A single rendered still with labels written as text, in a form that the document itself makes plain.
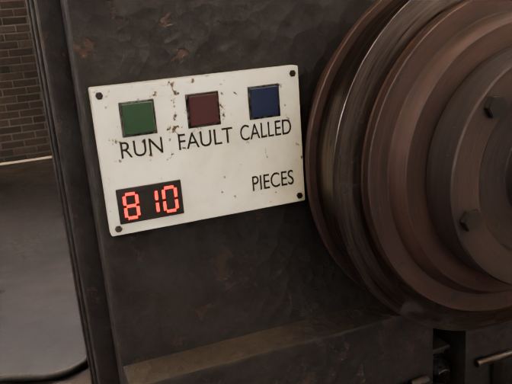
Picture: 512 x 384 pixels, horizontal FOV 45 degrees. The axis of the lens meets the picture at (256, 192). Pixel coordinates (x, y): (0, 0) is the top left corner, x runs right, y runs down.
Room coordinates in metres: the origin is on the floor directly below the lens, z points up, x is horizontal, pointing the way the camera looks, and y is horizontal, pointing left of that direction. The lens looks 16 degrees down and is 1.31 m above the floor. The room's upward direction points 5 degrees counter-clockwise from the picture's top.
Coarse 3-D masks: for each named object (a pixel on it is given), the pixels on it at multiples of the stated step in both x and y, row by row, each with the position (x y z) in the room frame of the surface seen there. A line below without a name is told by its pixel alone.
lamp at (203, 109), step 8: (192, 96) 0.75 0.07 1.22; (200, 96) 0.75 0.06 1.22; (208, 96) 0.76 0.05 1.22; (216, 96) 0.76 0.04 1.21; (192, 104) 0.75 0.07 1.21; (200, 104) 0.75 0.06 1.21; (208, 104) 0.76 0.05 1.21; (216, 104) 0.76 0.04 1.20; (192, 112) 0.75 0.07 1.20; (200, 112) 0.75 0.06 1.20; (208, 112) 0.76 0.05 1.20; (216, 112) 0.76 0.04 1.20; (192, 120) 0.75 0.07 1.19; (200, 120) 0.75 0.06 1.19; (208, 120) 0.76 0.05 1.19; (216, 120) 0.76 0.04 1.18
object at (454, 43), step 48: (480, 0) 0.71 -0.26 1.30; (432, 48) 0.69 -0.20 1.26; (480, 48) 0.69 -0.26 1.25; (384, 96) 0.68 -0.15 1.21; (432, 96) 0.67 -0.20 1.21; (384, 144) 0.67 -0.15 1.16; (384, 192) 0.67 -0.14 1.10; (384, 240) 0.67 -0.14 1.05; (432, 240) 0.67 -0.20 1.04; (432, 288) 0.69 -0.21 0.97; (480, 288) 0.69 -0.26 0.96
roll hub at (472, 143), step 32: (480, 64) 0.69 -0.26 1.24; (480, 96) 0.64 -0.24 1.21; (448, 128) 0.65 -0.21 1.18; (480, 128) 0.63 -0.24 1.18; (448, 160) 0.63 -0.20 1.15; (480, 160) 0.63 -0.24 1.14; (448, 192) 0.63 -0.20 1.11; (480, 192) 0.65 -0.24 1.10; (448, 224) 0.64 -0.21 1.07; (480, 256) 0.64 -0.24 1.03
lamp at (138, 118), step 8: (128, 104) 0.73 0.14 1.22; (136, 104) 0.73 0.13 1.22; (144, 104) 0.73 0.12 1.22; (128, 112) 0.73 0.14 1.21; (136, 112) 0.73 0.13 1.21; (144, 112) 0.73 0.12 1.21; (152, 112) 0.73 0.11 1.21; (128, 120) 0.72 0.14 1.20; (136, 120) 0.73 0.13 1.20; (144, 120) 0.73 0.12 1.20; (152, 120) 0.73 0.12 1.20; (128, 128) 0.72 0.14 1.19; (136, 128) 0.73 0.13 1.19; (144, 128) 0.73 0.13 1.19; (152, 128) 0.73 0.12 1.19
